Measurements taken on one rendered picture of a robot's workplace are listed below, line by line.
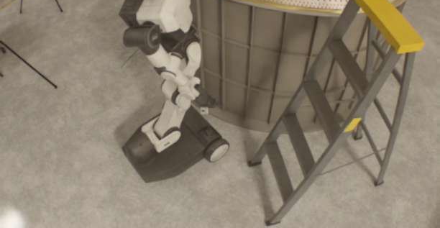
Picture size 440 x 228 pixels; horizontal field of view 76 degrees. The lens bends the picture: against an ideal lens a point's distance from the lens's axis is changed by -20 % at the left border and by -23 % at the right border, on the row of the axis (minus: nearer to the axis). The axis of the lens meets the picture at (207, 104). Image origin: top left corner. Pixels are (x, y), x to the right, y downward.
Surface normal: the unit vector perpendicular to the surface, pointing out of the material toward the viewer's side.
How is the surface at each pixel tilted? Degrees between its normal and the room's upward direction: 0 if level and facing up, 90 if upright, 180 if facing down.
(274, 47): 90
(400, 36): 0
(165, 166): 0
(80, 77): 0
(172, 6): 37
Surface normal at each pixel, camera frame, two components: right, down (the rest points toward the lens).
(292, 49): -0.13, 0.78
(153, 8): -0.30, -0.40
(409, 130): -0.04, -0.62
